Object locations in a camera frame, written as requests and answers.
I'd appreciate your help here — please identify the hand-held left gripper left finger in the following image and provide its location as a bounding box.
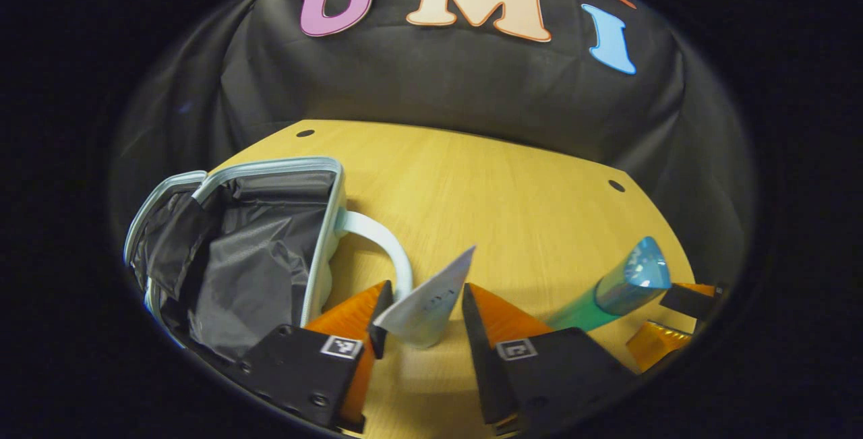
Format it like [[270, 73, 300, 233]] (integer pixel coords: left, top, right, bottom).
[[233, 280, 395, 434]]

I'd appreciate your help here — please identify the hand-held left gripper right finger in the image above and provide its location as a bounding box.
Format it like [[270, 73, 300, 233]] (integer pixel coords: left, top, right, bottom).
[[461, 283, 638, 438]]

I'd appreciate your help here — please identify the light blue suitcase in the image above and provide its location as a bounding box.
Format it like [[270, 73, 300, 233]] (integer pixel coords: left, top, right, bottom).
[[123, 156, 413, 365]]

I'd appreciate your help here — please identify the black backdrop cloth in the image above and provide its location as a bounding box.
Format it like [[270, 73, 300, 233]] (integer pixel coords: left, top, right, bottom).
[[111, 0, 756, 271]]

